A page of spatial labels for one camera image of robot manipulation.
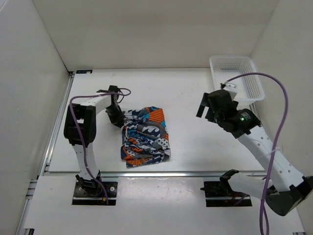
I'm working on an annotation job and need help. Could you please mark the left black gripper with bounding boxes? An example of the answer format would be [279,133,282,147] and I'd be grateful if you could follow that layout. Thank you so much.
[106,105,126,128]

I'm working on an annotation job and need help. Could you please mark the colourful patterned shorts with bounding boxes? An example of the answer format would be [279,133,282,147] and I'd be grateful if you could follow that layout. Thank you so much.
[120,106,171,168]

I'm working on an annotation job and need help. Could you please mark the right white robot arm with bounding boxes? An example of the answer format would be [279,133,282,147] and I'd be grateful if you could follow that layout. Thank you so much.
[196,90,313,216]

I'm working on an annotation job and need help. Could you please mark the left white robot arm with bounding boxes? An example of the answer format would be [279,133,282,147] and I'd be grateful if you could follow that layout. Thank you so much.
[64,85,130,196]

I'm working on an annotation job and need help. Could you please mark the white plastic basket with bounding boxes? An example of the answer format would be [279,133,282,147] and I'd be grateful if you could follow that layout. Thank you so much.
[209,55,265,106]

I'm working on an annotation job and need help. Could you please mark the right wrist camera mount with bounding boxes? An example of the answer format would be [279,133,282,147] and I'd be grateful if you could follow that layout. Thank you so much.
[220,82,238,100]

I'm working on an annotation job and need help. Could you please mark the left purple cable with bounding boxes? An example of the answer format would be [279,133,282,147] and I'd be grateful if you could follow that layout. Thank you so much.
[68,88,132,205]

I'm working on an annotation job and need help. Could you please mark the purple cable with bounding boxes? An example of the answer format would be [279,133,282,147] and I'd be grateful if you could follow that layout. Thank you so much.
[221,72,289,235]
[68,88,132,205]

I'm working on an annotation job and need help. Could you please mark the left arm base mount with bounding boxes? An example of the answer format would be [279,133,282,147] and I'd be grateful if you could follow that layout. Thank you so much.
[72,172,118,206]

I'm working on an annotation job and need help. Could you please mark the aluminium frame rail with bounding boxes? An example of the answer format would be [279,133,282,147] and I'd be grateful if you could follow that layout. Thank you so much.
[43,171,266,178]

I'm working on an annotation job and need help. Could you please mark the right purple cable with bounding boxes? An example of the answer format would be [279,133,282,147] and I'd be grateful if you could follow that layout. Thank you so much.
[221,72,289,235]

